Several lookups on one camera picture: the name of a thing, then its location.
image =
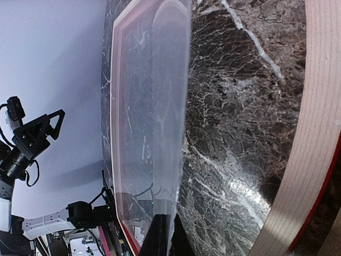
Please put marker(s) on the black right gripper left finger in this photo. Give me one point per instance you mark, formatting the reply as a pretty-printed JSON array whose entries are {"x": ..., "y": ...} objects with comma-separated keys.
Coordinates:
[{"x": 156, "y": 241}]

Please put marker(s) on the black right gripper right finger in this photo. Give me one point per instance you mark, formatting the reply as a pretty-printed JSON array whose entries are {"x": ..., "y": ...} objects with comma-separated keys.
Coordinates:
[{"x": 180, "y": 243}]

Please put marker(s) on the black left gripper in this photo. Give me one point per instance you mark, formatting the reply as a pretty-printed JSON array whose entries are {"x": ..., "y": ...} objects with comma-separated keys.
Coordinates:
[{"x": 26, "y": 141}]

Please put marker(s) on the clear acrylic sheet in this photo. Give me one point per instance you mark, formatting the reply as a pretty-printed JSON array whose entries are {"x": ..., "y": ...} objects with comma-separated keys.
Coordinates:
[{"x": 149, "y": 76}]

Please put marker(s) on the red wooden picture frame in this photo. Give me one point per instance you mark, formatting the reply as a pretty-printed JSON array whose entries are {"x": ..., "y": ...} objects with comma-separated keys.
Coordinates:
[{"x": 260, "y": 156}]

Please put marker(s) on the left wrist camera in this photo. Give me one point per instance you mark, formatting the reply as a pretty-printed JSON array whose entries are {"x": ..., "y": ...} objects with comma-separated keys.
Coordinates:
[{"x": 15, "y": 110}]

